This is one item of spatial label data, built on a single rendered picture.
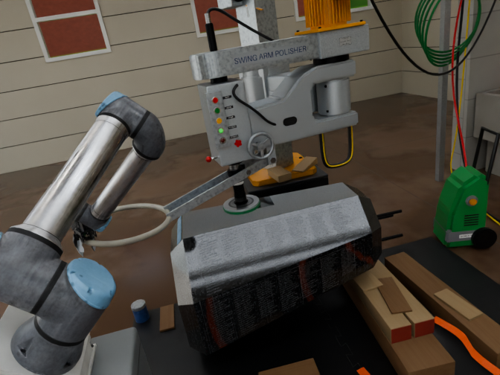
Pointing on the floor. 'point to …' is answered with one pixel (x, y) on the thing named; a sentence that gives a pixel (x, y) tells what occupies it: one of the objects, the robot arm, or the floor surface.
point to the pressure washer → (466, 204)
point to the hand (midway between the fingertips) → (87, 251)
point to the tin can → (140, 311)
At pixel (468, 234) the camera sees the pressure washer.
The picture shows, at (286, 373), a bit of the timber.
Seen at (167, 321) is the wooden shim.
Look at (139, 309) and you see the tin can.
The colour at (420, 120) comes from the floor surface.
